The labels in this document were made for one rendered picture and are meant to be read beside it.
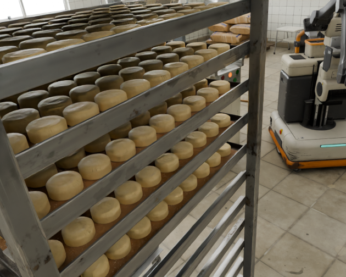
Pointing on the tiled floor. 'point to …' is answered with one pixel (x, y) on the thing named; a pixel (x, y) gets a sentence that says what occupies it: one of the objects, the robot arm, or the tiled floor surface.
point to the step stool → (288, 34)
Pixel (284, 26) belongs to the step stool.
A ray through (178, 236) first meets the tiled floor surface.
